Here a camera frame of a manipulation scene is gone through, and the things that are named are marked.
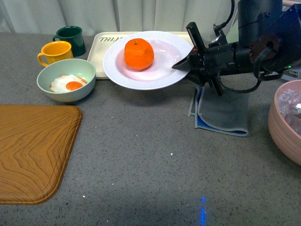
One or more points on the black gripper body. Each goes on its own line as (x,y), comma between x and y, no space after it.
(207,64)

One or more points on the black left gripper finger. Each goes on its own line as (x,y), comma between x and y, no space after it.
(183,65)

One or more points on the white ridged plate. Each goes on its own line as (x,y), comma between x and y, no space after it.
(168,48)

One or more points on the orange fruit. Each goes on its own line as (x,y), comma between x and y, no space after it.
(138,54)

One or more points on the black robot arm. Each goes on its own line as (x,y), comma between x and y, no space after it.
(269,43)

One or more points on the grey blue folded cloth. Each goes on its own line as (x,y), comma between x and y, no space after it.
(227,114)

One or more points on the cream bear tray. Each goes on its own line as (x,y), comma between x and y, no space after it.
(104,40)

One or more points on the clear plastic ice cubes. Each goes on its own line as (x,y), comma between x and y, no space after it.
(286,101)

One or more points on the metal ice scoop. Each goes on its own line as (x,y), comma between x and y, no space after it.
(296,110)

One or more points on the pink bowl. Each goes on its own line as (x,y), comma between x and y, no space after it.
(285,138)

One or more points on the dark green mug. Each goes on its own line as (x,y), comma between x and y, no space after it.
(74,36)

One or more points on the light green bowl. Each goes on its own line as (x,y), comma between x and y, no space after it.
(53,79)

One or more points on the toy fried egg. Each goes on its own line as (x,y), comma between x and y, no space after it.
(68,83)

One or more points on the yellow mug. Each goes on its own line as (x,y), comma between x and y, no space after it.
(53,52)

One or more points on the grey curtain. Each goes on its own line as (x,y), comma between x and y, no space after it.
(95,16)

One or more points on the wooden tray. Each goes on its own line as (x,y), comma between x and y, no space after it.
(35,145)

